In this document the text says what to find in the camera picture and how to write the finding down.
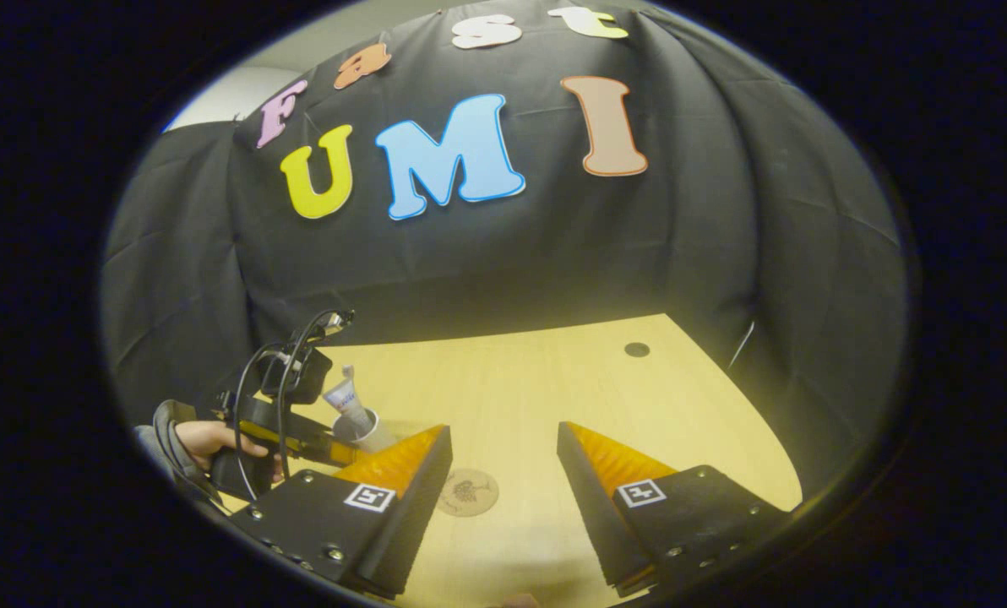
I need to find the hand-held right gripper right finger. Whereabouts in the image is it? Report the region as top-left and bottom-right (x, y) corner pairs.
(556, 421), (796, 597)

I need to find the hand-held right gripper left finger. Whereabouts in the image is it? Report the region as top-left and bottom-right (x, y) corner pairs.
(229, 425), (454, 599)

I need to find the grey cup with wooden handle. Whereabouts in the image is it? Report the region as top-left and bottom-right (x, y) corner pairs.
(332, 408), (399, 455)

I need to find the white toothpaste tube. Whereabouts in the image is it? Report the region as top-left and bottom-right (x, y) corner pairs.
(324, 365), (366, 416)

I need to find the round wooden coaster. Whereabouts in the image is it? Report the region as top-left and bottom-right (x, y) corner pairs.
(436, 469), (500, 518)

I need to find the wooden desktop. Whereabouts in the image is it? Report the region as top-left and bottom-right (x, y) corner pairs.
(216, 314), (804, 608)

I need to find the black backdrop cloth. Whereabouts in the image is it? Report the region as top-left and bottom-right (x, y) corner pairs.
(101, 0), (910, 508)

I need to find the thin white cable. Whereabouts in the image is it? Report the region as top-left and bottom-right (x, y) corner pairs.
(727, 320), (756, 369)

